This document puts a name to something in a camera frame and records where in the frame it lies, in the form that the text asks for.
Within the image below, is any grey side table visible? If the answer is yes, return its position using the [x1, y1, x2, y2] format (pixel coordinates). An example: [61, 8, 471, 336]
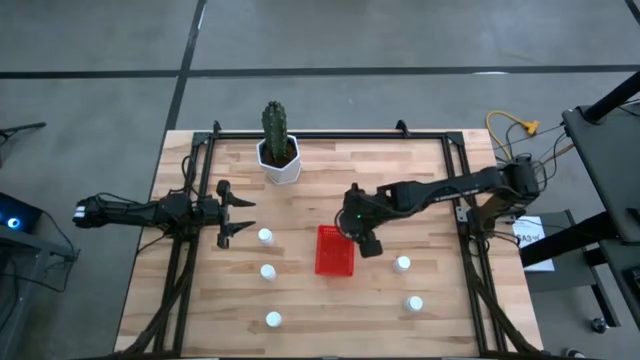
[0, 224, 81, 360]

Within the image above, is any yellow extension cable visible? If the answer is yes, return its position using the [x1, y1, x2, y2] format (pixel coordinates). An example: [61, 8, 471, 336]
[485, 110, 541, 162]

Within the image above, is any black aluminium table frame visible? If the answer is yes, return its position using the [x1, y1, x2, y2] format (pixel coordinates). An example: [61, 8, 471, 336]
[113, 119, 542, 359]

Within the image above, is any black side desk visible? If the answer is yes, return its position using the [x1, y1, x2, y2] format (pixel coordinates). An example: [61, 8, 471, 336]
[561, 103, 640, 332]

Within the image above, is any white paper sheet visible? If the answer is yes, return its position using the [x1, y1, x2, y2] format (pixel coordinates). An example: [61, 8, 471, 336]
[511, 215, 557, 273]

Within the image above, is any black diagonal pole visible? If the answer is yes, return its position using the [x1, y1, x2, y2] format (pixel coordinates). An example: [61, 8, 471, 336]
[583, 70, 640, 125]

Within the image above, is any grey base plate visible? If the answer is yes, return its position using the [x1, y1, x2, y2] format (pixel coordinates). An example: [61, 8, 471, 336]
[524, 209, 609, 295]

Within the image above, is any black tripod leg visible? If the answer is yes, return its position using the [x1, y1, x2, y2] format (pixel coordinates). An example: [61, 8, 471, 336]
[0, 121, 48, 142]

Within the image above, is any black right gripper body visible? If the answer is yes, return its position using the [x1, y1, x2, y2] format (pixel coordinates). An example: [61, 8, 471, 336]
[341, 183, 387, 260]

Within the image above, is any green cactus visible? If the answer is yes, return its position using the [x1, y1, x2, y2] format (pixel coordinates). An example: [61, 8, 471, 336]
[260, 100, 290, 162]

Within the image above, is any black computer with blue light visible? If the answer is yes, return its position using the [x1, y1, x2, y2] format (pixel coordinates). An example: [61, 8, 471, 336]
[0, 191, 44, 235]

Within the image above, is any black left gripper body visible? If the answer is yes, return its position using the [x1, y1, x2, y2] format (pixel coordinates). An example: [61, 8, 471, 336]
[200, 179, 233, 251]

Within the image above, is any red plastic basket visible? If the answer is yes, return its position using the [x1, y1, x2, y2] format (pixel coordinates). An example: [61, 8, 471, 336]
[314, 224, 357, 278]

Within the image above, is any white hexagonal plant pot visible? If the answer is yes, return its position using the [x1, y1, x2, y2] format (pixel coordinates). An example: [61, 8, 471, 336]
[255, 134, 303, 186]

